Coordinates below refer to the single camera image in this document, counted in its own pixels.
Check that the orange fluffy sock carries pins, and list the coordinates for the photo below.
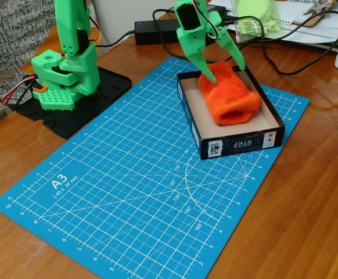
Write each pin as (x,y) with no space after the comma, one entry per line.
(230,96)

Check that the green 3D-printed robot arm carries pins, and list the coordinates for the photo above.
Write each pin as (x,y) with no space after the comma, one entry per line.
(70,29)

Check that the large black power adapter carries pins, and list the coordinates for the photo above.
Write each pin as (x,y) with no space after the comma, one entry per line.
(157,32)

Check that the green translucent cup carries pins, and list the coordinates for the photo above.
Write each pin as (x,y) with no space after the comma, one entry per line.
(257,23)

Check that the slim black power adapter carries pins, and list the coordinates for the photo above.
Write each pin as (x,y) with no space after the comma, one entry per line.
(218,10)

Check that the white paper sheets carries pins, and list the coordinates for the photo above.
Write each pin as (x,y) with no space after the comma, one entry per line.
(302,32)

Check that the black cardboard box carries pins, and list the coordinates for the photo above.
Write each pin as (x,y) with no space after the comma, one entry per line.
(238,145)

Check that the brown clipboard with clip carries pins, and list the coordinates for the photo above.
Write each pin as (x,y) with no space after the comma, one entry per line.
(314,17)

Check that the blue cutting mat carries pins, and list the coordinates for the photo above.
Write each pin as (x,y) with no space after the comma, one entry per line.
(157,203)

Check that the grey knitted fabric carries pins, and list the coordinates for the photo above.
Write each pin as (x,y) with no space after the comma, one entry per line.
(12,29)

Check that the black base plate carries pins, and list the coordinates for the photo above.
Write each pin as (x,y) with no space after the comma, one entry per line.
(108,84)

